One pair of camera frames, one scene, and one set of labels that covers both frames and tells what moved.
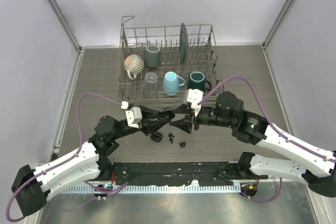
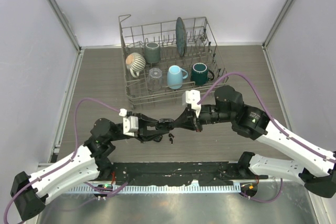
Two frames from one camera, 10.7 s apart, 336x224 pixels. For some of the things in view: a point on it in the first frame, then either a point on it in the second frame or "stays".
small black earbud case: x=156 y=136 stays
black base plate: x=153 y=173 stays
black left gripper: x=148 y=124 to x=144 y=134
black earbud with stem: x=170 y=135 stays
